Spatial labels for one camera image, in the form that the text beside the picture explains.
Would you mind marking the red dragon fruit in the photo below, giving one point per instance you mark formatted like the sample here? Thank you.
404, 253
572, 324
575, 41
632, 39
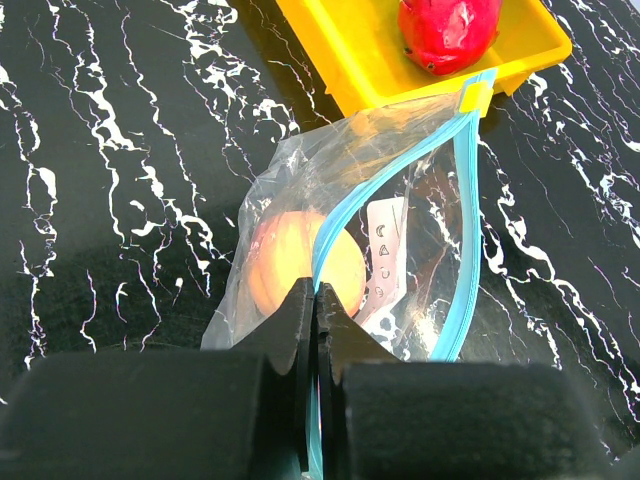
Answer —
446, 36

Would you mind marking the yellow plastic tray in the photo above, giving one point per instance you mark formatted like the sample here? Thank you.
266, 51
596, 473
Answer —
358, 50

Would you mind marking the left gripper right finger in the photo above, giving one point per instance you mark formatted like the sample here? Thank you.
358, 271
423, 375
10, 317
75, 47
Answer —
383, 418

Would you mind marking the peach fruit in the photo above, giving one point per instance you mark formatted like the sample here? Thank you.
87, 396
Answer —
281, 253

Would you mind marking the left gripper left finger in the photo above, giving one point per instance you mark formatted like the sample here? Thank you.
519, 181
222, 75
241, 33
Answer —
239, 413

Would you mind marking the clear blue zip bag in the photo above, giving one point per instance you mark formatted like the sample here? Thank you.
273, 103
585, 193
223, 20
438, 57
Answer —
403, 181

